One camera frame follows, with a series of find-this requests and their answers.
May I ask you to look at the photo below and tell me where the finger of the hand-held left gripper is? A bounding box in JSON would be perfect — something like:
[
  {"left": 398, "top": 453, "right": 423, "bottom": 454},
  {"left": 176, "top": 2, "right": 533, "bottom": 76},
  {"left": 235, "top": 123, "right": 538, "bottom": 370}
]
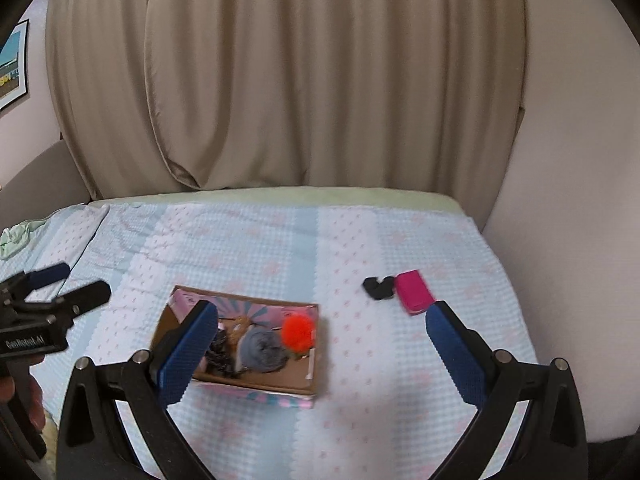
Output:
[
  {"left": 50, "top": 281, "right": 112, "bottom": 321},
  {"left": 25, "top": 262, "right": 71, "bottom": 291}
]

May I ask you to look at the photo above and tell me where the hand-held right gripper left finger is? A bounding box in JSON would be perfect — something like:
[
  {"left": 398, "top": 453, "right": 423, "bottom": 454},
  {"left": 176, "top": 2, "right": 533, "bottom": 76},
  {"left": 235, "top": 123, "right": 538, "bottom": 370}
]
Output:
[{"left": 57, "top": 300, "right": 221, "bottom": 480}]

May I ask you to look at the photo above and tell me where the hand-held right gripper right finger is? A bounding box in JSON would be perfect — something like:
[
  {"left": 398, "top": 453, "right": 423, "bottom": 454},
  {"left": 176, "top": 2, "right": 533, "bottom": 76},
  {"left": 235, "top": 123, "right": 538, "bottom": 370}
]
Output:
[{"left": 425, "top": 300, "right": 589, "bottom": 480}]

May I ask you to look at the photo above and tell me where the black patterned scrunchie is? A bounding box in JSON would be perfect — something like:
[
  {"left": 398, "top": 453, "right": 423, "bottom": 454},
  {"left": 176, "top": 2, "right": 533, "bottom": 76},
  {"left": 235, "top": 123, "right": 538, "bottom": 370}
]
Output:
[{"left": 202, "top": 332, "right": 247, "bottom": 379}]

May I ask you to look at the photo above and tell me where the mauve frilly sock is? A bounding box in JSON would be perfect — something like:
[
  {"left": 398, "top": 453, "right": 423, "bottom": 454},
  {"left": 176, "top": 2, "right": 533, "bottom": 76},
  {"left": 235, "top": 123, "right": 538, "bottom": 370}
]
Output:
[{"left": 219, "top": 312, "right": 257, "bottom": 342}]

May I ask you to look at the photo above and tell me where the grey sock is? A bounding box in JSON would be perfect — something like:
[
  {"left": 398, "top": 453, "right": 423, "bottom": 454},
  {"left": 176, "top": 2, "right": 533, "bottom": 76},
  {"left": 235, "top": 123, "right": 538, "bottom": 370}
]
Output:
[{"left": 240, "top": 327, "right": 290, "bottom": 374}]

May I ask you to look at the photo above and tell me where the orange pom-pom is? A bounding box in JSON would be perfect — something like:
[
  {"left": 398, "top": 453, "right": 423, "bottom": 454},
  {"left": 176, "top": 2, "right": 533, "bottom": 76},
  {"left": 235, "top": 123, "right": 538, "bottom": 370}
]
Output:
[{"left": 280, "top": 313, "right": 316, "bottom": 357}]

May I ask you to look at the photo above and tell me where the pink patterned cardboard box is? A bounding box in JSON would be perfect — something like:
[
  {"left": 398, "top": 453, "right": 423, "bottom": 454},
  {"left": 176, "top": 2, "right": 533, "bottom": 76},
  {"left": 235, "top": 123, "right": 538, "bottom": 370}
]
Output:
[{"left": 150, "top": 285, "right": 321, "bottom": 409}]

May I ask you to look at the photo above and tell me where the person's left hand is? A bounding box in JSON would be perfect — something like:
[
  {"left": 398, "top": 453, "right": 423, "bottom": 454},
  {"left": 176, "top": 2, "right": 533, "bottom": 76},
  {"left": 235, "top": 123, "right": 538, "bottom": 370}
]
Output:
[{"left": 0, "top": 352, "right": 47, "bottom": 434}]

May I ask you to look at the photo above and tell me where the crumpled light green cloth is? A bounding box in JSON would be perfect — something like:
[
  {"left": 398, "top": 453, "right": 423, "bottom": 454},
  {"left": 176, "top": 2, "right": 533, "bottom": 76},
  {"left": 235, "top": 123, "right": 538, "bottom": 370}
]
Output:
[{"left": 0, "top": 224, "right": 40, "bottom": 261}]

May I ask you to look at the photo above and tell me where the blue checked blanket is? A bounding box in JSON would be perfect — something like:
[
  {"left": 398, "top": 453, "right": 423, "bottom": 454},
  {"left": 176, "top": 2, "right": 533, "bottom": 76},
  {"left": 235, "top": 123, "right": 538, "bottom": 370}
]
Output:
[{"left": 0, "top": 194, "right": 544, "bottom": 480}]

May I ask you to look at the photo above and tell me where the magenta pouch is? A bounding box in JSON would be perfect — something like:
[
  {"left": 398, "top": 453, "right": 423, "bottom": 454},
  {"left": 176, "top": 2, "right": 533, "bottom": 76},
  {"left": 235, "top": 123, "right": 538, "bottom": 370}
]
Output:
[{"left": 394, "top": 270, "right": 435, "bottom": 316}]

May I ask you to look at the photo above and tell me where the black sock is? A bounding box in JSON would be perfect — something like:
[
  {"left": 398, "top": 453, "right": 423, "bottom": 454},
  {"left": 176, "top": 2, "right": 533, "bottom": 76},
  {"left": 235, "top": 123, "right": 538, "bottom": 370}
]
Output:
[{"left": 362, "top": 275, "right": 399, "bottom": 302}]

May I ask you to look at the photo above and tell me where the beige curtain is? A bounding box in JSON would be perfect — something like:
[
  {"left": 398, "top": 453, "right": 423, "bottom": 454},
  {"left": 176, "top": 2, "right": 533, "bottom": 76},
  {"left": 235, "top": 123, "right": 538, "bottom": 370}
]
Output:
[
  {"left": 45, "top": 0, "right": 173, "bottom": 202},
  {"left": 145, "top": 0, "right": 527, "bottom": 197}
]

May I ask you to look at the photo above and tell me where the light green bed sheet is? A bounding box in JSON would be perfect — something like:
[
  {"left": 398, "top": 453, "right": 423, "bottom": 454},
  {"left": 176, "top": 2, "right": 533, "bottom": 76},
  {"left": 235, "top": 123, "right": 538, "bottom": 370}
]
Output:
[{"left": 89, "top": 186, "right": 474, "bottom": 229}]

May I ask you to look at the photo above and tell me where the framed wall poster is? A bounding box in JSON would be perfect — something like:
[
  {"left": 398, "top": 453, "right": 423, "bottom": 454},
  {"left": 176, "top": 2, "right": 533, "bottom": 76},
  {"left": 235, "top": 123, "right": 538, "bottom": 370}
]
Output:
[{"left": 0, "top": 19, "right": 31, "bottom": 112}]

